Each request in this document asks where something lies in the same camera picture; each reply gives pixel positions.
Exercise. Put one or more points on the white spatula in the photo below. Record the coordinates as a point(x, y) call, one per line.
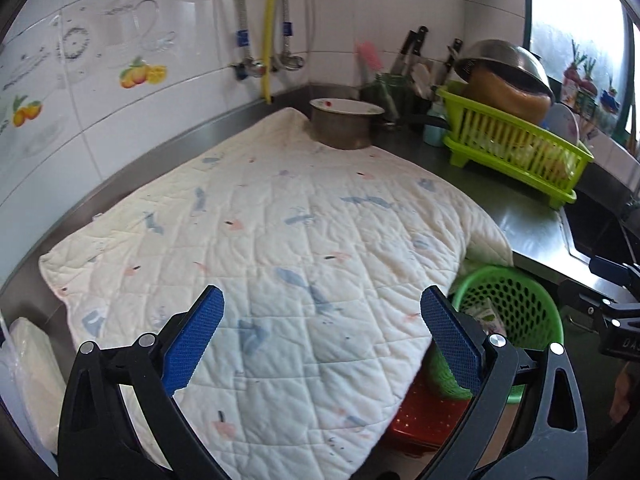
point(424, 80)

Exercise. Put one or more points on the white quilted mat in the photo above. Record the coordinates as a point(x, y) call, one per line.
point(300, 210)

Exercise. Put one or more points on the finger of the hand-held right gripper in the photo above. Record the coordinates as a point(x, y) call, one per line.
point(585, 297)
point(615, 269)

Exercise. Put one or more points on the window sill plant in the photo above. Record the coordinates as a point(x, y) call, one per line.
point(580, 75)

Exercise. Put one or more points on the metal bowl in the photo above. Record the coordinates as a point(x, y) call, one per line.
point(505, 62)

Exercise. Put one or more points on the red plastic basket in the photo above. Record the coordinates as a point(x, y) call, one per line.
point(425, 420)

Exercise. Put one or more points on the teal bottle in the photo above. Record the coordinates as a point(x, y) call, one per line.
point(435, 130)

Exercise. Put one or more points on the white green packet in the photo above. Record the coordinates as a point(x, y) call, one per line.
point(485, 317)

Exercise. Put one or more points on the pink bottle brush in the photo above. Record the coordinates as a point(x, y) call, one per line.
point(371, 60)

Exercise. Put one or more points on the green dish rack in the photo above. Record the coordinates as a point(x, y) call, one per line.
point(500, 157)

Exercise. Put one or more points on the white plate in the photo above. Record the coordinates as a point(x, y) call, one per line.
point(345, 106)

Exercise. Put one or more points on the green plastic basket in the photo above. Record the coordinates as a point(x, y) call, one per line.
point(530, 305)

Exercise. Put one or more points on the metal water valve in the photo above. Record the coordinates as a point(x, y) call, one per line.
point(250, 68)
point(290, 62)

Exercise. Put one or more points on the white plastic bag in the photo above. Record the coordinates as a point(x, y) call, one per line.
point(35, 375)

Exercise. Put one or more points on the steel sink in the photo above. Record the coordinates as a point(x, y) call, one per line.
point(595, 225)

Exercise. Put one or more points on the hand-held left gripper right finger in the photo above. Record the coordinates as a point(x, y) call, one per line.
point(452, 340)

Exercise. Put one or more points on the brown clay pot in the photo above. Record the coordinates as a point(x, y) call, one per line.
point(505, 97)

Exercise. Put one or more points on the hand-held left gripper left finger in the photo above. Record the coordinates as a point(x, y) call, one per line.
point(192, 340)

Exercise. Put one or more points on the green utensil jar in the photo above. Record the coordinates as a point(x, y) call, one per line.
point(392, 97)

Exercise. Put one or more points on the pale plate in rack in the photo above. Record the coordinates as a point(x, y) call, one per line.
point(562, 122)

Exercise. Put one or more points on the orange fruit wall sticker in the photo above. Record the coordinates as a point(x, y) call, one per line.
point(27, 112)

